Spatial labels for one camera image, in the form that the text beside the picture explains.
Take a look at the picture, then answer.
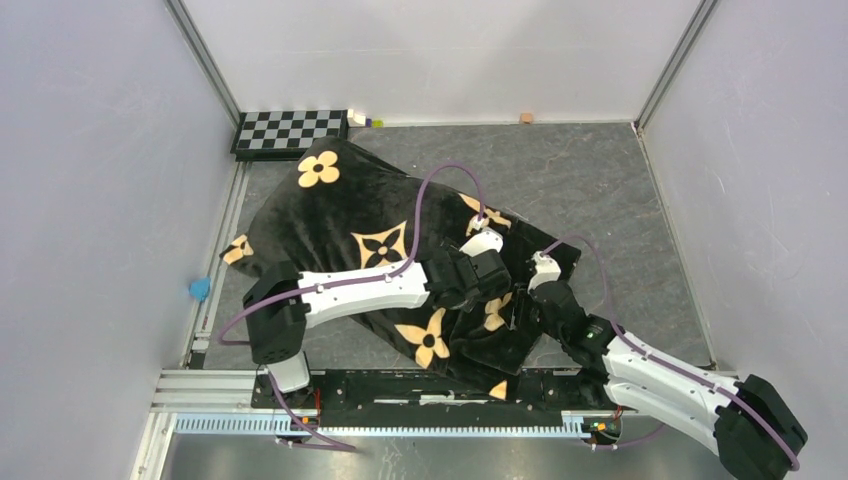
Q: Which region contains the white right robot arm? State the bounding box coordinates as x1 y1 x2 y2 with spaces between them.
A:
527 280 808 479

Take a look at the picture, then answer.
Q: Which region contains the black floral pillowcase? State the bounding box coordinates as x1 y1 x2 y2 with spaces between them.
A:
222 137 580 400

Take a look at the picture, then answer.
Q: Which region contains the black grey checkerboard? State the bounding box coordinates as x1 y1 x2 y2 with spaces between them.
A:
230 109 349 161

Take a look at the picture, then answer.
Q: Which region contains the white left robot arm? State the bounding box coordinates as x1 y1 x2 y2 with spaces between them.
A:
243 249 511 408

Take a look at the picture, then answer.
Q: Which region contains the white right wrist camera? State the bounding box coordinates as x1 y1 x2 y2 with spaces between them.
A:
527 251 561 292

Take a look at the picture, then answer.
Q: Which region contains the blue small object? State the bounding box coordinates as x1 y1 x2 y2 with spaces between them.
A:
188 277 211 303

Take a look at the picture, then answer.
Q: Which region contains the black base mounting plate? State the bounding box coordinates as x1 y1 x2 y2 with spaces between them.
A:
281 368 617 427

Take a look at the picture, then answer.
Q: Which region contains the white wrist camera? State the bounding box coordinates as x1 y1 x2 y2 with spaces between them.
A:
459 214 504 257
527 251 561 292

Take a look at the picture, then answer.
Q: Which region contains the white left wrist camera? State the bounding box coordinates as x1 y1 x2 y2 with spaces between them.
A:
459 214 504 257

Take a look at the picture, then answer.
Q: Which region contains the small white block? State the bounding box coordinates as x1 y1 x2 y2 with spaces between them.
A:
346 109 370 128

